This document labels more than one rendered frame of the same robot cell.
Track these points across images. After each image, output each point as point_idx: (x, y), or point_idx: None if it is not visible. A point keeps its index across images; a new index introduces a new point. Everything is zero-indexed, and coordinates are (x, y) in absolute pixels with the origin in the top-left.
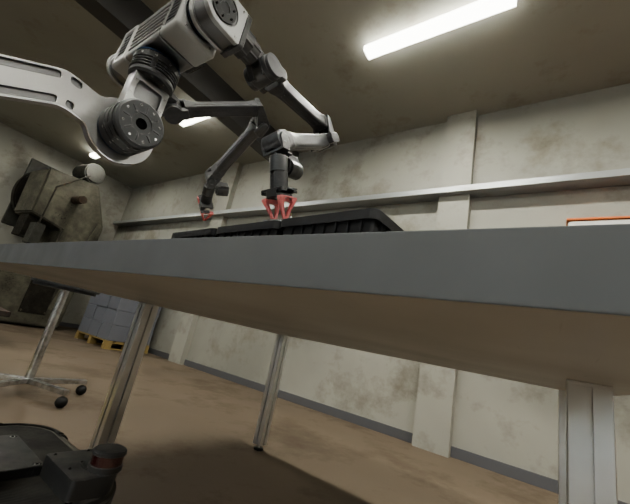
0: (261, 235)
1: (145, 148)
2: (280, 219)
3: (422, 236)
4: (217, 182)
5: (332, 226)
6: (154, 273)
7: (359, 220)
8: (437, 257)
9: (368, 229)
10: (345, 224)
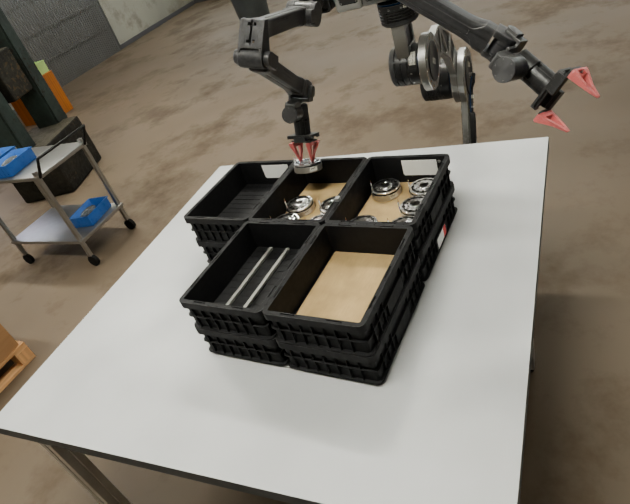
0: None
1: (396, 86)
2: (302, 159)
3: None
4: (489, 59)
5: (261, 168)
6: None
7: (246, 167)
8: None
9: (243, 172)
10: (254, 168)
